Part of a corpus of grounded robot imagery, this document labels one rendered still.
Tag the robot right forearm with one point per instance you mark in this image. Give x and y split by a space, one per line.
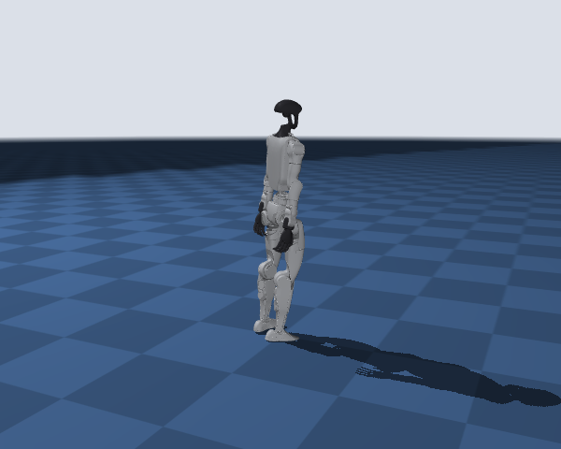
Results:
292 202

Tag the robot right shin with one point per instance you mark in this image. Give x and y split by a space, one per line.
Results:
282 301

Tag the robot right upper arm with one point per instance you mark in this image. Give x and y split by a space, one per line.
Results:
296 151

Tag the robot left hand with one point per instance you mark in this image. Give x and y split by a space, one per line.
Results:
258 226

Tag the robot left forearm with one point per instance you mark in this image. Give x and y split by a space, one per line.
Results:
267 193

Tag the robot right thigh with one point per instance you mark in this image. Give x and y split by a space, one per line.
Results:
294 255

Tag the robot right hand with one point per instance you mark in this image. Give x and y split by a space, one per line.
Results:
286 238

